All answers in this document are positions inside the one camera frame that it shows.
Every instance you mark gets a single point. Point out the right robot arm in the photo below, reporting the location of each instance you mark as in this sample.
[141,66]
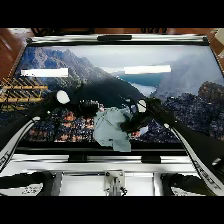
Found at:
[200,146]

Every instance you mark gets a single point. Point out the pale grey shirt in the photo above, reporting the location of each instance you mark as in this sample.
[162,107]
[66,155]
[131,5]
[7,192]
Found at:
[110,131]

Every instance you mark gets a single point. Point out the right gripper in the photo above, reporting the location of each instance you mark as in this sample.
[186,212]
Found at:
[135,122]

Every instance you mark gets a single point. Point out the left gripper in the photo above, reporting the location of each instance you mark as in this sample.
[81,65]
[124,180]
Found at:
[85,108]

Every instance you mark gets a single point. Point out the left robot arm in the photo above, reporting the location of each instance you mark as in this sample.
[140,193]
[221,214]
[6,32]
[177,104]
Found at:
[13,131]

